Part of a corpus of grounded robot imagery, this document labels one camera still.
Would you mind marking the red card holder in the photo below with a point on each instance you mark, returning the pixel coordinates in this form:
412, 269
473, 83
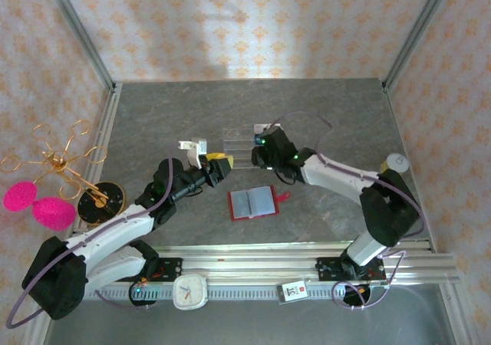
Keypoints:
253, 205

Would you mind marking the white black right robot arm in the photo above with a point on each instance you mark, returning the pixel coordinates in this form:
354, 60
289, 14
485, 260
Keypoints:
337, 176

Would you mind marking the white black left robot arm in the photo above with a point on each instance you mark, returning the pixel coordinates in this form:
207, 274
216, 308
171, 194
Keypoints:
107, 226

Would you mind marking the small white label card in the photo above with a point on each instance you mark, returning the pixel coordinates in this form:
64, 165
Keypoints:
293, 292

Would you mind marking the clear acrylic drawer box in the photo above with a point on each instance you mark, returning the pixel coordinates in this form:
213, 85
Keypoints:
238, 142

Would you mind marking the gold jewelry stand black base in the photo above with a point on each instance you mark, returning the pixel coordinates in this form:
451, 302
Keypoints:
101, 205

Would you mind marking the white square alarm clock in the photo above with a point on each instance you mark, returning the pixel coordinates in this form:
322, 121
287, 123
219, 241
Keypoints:
190, 292

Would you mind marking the black round controller board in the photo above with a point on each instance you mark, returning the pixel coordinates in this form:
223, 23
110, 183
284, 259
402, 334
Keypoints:
144, 295
353, 295

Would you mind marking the pink pompom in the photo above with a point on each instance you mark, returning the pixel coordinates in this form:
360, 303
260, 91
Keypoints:
53, 212
20, 196

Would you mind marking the small yellow white jar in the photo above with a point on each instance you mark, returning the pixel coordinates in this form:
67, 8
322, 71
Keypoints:
397, 161

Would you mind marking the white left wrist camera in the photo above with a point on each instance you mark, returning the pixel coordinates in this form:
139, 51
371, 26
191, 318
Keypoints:
193, 149

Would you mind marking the aluminium side rail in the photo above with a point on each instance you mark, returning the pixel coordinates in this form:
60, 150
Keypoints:
103, 130
403, 130

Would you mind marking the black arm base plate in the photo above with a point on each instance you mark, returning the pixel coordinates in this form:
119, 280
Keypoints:
170, 268
326, 268

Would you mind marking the aluminium mounting rail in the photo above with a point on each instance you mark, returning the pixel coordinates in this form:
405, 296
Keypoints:
249, 262

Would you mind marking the aluminium corner post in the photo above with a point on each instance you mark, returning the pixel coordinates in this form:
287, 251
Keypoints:
78, 30
414, 30

